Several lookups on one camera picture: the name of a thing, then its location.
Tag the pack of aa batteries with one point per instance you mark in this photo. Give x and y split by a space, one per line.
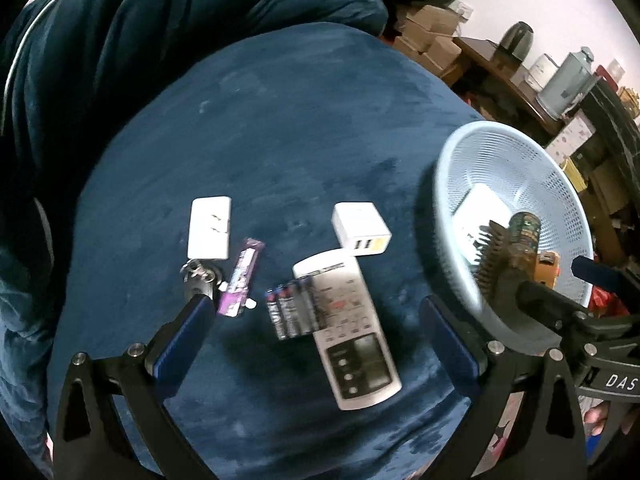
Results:
294 309

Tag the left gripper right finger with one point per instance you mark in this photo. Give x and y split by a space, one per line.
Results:
546 440

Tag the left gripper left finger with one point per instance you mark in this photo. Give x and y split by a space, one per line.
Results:
90 441

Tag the white air conditioner remote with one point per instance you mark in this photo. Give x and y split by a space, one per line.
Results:
352 347

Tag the white box in basket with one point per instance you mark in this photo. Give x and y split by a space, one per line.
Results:
479 207

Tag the white wall plug adapter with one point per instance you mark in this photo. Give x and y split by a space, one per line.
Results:
209 228

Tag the grey thermos jug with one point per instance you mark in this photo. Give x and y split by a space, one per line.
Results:
567 83

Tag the dark wooden side table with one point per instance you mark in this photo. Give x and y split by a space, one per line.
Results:
493 83

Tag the person's hand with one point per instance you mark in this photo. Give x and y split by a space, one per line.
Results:
596 418

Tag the purple snack bar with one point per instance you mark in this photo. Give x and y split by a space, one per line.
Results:
233 299

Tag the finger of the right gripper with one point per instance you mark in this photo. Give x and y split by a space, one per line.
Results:
623 283
506 286

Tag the black electric kettle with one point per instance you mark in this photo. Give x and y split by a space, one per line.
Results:
517 41

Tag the white jar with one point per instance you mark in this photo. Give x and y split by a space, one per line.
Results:
541 72

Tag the blue velvet seat cushion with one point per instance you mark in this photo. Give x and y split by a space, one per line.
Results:
287 124

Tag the black car key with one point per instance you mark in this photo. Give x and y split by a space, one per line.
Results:
201 278

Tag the blue velvet back cushion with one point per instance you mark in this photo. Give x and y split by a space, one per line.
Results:
74 72

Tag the orange tape measure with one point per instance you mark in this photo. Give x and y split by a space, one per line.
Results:
547 269

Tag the dark printed tin can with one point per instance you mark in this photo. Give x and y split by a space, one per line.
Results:
524 234

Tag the white usb charger block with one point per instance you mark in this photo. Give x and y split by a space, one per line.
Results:
360 229

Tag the stacked cardboard boxes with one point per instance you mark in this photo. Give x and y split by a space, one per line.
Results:
426 36

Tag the dark wooden comb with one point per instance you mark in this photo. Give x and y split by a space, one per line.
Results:
492 256

